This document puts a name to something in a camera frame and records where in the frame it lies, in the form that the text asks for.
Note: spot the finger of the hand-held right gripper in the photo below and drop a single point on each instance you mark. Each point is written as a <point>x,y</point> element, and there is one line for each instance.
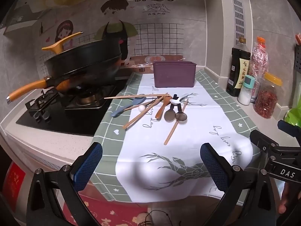
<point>258,139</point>
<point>285,126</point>

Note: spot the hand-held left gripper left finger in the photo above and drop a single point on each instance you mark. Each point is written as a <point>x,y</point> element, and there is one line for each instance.
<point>90,167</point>

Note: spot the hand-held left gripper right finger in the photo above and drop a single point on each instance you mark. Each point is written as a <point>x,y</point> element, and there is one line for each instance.
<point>215,169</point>

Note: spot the wooden chopstick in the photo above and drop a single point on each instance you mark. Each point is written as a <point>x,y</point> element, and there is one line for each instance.
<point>122,97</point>
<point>174,128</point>
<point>150,106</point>
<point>128,125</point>

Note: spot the small white round utensil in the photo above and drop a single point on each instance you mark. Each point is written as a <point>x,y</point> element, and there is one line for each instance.
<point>141,108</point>

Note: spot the white ceramic spoon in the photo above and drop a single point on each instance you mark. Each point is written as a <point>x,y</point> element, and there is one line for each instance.
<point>175,101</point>

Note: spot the brown wooden spoon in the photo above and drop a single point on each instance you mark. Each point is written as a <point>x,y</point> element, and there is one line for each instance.
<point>160,113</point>

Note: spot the blue spoon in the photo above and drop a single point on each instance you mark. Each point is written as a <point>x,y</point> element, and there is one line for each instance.
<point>138,100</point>

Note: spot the purple utensil holder box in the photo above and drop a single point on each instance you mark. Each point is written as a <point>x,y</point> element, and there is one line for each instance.
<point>174,75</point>

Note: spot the person's right hand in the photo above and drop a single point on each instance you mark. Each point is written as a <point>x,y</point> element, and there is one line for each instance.
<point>285,202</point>

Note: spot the green plastic bag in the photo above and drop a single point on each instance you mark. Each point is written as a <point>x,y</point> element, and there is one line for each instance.
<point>294,117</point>

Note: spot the yellow-lidded chili jar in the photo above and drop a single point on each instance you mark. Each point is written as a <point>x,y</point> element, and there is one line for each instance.
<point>265,101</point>

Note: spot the green checked white tablecloth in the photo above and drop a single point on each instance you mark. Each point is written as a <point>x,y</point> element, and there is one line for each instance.
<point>199,127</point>

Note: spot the red floor mat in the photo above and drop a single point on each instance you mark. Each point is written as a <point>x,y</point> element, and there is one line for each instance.
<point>105,211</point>

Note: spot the black gas stove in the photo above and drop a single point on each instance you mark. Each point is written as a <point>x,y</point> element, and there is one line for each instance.
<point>58,122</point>

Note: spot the dark soy sauce bottle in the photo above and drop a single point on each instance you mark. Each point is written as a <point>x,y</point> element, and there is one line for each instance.
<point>238,75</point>

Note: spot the orange-capped chili bottle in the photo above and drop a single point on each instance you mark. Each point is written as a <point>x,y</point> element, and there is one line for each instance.
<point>258,61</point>

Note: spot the red paper decoration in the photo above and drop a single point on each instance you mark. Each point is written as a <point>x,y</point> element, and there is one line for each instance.
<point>14,181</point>

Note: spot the white vent grille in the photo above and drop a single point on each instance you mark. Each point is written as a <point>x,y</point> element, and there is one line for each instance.
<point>238,14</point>

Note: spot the grey range hood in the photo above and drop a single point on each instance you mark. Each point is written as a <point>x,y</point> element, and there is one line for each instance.
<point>23,18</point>

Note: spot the black wall rack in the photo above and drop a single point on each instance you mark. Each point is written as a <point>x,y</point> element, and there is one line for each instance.
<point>297,61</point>

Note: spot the cartoon wall sticker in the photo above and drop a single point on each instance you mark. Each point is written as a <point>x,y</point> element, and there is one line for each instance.
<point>160,9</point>

